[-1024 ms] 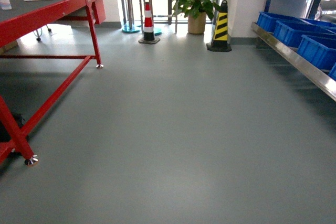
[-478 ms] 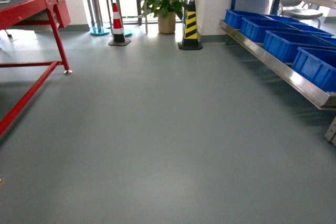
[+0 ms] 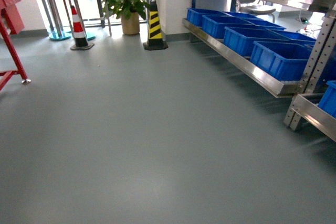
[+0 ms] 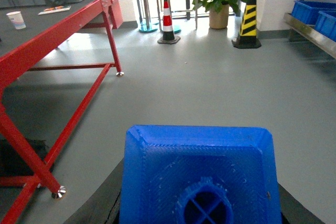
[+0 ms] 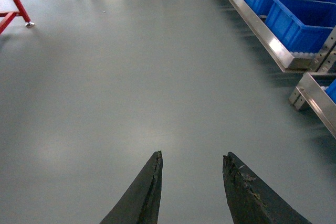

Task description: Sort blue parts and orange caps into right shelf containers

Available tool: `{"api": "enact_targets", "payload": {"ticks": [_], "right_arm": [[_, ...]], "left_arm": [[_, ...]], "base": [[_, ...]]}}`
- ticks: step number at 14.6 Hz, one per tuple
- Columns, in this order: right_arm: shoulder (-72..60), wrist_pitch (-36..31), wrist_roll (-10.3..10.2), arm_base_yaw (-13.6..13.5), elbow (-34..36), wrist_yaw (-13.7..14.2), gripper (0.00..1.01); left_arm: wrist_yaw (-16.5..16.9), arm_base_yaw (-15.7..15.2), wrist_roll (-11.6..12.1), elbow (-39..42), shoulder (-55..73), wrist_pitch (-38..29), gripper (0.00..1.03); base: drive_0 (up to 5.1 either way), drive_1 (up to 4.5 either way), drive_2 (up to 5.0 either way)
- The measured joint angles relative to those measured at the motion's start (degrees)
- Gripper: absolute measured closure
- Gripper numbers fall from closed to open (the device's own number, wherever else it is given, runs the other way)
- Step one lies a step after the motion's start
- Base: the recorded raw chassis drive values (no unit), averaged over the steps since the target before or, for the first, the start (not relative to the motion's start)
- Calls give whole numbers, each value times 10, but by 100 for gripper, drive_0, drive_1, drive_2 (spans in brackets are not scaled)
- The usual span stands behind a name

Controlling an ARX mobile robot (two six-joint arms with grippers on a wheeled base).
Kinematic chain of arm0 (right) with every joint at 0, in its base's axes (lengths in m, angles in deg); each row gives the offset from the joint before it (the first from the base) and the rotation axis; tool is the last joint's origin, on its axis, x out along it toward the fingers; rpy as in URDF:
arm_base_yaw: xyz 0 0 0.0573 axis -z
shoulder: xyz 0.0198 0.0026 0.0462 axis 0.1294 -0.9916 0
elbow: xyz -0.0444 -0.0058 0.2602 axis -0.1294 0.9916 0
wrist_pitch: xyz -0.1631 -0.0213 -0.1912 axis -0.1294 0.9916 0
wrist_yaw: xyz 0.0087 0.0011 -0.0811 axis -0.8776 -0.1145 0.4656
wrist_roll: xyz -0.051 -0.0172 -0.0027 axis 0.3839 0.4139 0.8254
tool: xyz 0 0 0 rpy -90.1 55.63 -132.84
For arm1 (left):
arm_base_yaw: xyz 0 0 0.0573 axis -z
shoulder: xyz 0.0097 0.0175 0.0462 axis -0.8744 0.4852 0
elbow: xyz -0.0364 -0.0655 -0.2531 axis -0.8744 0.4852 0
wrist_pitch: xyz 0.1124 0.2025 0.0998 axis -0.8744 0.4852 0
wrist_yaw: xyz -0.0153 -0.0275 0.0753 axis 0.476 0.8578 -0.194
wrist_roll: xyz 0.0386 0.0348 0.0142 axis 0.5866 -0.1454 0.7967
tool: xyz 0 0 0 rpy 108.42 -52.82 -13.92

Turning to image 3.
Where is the red white traffic cone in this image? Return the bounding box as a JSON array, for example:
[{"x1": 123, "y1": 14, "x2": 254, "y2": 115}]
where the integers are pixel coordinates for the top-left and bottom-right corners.
[{"x1": 70, "y1": 5, "x2": 94, "y2": 50}]

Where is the red metal table frame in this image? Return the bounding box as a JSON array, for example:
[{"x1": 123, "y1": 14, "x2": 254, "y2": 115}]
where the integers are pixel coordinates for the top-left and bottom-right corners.
[{"x1": 1, "y1": 0, "x2": 31, "y2": 89}]

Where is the blue plastic bin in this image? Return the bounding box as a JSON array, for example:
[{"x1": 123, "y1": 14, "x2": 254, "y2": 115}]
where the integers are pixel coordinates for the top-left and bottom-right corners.
[
  {"x1": 186, "y1": 8, "x2": 227, "y2": 27},
  {"x1": 223, "y1": 27, "x2": 289, "y2": 57},
  {"x1": 318, "y1": 80, "x2": 336, "y2": 118},
  {"x1": 250, "y1": 41, "x2": 311, "y2": 81},
  {"x1": 202, "y1": 15, "x2": 254, "y2": 39}
]

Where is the stainless steel shelf rack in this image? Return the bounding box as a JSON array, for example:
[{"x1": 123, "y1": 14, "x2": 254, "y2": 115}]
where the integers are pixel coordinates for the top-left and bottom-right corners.
[{"x1": 182, "y1": 0, "x2": 335, "y2": 140}]

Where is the yellow black striped cone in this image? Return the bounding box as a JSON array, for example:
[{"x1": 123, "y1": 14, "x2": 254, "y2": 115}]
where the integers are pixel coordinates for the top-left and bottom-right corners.
[{"x1": 143, "y1": 0, "x2": 168, "y2": 50}]

